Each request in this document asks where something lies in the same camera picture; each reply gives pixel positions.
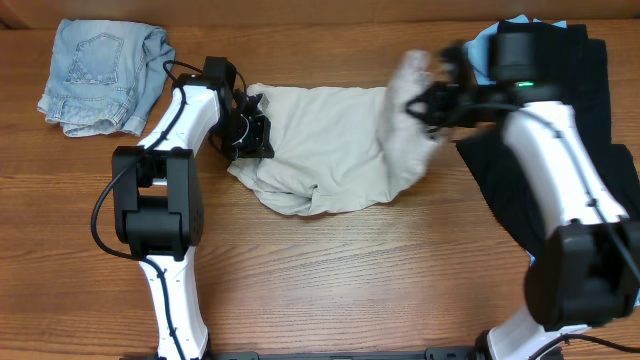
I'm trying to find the beige khaki shorts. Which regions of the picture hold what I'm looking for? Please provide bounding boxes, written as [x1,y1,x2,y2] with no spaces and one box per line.
[228,50,446,216]

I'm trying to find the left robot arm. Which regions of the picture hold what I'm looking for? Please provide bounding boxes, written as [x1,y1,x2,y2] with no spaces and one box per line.
[103,57,275,359]

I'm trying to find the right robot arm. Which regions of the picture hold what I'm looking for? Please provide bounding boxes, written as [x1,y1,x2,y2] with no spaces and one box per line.
[405,30,639,359]

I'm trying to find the light blue shirt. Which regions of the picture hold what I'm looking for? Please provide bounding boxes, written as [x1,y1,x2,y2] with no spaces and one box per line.
[465,14,567,85]

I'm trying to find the black garment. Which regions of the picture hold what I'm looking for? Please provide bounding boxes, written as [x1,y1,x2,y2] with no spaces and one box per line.
[456,21,639,257]

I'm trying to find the folded light denim jeans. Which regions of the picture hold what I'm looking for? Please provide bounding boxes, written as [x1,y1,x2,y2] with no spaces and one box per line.
[37,19,176,137]

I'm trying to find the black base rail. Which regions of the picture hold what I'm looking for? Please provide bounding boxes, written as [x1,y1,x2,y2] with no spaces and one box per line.
[119,344,496,360]

